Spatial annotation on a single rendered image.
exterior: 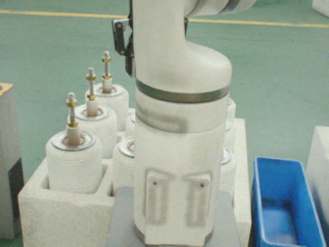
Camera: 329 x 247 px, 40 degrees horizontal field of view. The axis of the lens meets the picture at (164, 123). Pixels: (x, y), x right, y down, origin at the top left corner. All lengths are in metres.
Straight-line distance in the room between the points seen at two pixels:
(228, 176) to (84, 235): 0.27
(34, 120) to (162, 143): 1.07
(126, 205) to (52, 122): 0.91
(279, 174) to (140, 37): 0.72
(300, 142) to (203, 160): 0.99
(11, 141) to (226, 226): 0.50
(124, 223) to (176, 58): 0.23
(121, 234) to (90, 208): 0.26
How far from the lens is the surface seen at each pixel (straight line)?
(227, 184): 0.75
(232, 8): 0.40
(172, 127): 0.41
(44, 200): 0.79
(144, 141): 0.43
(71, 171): 0.77
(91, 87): 0.87
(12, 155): 0.91
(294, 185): 1.08
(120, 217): 0.53
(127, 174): 0.75
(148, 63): 0.40
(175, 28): 0.37
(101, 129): 0.86
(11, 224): 0.97
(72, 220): 0.79
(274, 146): 1.36
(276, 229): 1.03
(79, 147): 0.77
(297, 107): 1.66
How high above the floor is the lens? 0.63
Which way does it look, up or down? 26 degrees down
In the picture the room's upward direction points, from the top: 3 degrees clockwise
